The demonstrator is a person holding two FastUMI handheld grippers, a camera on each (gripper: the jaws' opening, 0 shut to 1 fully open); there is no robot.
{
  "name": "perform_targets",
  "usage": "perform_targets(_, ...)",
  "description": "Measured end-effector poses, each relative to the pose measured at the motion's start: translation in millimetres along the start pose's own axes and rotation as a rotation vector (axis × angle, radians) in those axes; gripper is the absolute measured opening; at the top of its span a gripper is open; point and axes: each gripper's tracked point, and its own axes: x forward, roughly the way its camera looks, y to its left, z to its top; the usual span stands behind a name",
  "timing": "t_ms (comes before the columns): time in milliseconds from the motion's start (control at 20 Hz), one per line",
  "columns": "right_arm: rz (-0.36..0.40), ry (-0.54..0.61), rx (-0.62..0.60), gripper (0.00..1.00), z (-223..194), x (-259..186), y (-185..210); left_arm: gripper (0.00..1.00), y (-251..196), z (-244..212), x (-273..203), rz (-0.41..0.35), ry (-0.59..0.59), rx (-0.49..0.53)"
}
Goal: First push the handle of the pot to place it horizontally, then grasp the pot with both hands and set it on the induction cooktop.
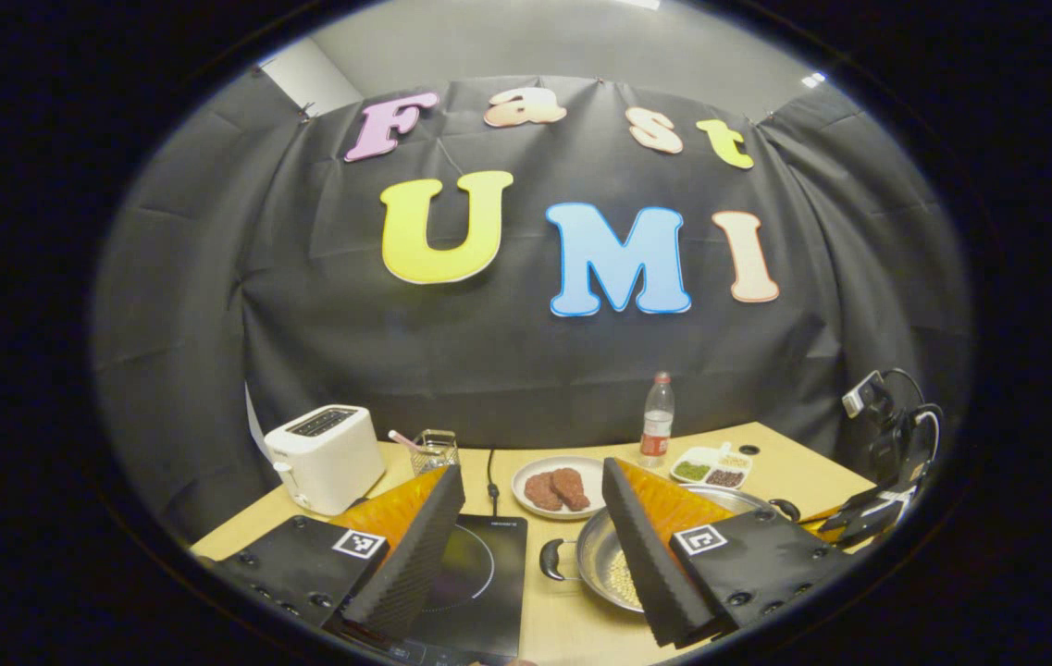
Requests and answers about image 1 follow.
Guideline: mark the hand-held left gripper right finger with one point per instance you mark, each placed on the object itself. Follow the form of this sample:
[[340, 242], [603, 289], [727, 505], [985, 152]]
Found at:
[[655, 573]]

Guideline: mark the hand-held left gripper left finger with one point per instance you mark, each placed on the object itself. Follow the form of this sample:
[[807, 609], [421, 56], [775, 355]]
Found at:
[[410, 573]]

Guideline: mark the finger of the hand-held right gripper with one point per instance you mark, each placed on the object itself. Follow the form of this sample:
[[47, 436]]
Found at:
[[868, 518]]

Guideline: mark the stainless steel pot with soybeans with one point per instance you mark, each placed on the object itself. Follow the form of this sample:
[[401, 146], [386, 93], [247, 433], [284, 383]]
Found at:
[[613, 573]]

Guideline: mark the black induction cooktop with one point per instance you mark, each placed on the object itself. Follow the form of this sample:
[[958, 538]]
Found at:
[[488, 592]]

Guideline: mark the red meat piece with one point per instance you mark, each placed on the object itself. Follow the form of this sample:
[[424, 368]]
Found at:
[[544, 492], [572, 488]]

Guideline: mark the white divided dish of beans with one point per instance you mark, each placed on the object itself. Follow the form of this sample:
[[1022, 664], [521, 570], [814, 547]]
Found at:
[[711, 462]]

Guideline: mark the white toaster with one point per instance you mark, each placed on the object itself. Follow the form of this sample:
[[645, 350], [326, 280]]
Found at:
[[331, 462]]

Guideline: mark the clear water bottle red label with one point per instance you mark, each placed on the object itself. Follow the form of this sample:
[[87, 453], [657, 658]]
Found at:
[[656, 430]]

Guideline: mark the white round plate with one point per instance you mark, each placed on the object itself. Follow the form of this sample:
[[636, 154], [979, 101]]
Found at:
[[539, 465]]

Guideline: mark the black backdrop cloth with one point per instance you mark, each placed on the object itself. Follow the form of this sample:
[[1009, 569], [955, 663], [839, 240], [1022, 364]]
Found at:
[[488, 370]]

